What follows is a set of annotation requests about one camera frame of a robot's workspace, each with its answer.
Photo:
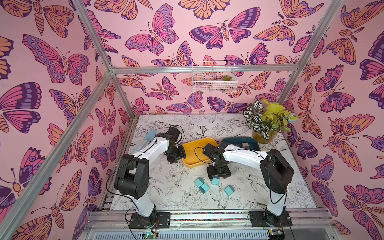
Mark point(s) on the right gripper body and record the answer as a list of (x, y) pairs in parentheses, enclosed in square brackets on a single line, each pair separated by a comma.
[(218, 172)]

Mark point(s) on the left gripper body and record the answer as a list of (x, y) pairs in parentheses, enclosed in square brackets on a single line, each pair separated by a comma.
[(177, 154)]

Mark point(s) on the teal plug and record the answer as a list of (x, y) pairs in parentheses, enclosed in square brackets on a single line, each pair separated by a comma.
[(204, 188), (216, 181), (199, 182), (229, 190)]

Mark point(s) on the yellow storage box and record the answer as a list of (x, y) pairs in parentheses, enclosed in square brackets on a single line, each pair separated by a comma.
[(194, 152)]

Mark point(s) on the teal storage box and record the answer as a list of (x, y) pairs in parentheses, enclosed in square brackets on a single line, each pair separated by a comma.
[(237, 141)]

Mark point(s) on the pink plug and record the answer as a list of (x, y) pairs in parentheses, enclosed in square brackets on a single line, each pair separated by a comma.
[(245, 145)]

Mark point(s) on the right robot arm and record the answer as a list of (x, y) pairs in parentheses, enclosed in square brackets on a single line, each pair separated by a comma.
[(276, 171)]

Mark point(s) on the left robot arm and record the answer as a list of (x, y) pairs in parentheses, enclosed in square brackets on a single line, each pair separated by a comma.
[(132, 176)]

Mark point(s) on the light blue scoop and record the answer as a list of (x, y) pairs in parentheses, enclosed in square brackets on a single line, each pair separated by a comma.
[(148, 138)]

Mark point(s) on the potted plant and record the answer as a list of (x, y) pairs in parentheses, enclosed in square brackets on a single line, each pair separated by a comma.
[(267, 119)]

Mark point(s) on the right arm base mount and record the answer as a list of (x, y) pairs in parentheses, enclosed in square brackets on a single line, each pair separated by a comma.
[(267, 219)]

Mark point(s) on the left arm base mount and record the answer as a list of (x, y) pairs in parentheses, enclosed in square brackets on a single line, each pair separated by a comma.
[(149, 220)]

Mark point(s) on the white wire basket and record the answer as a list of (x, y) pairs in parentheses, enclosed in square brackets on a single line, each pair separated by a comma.
[(214, 79)]

